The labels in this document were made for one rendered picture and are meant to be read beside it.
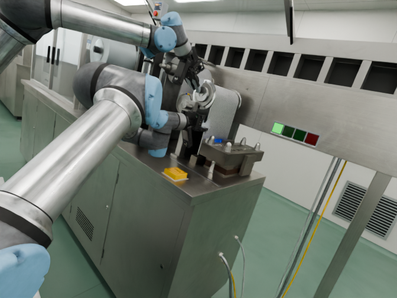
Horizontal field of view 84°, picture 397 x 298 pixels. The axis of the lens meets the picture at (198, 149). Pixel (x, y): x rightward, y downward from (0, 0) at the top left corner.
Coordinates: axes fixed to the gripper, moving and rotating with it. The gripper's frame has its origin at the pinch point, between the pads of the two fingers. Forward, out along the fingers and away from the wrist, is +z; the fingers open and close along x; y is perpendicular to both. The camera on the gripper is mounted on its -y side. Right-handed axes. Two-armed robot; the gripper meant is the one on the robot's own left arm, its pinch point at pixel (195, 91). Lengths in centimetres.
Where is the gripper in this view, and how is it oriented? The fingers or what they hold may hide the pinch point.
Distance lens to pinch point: 112.4
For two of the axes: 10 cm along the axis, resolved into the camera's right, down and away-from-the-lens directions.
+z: 3.2, 5.9, 7.4
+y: 6.1, -7.3, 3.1
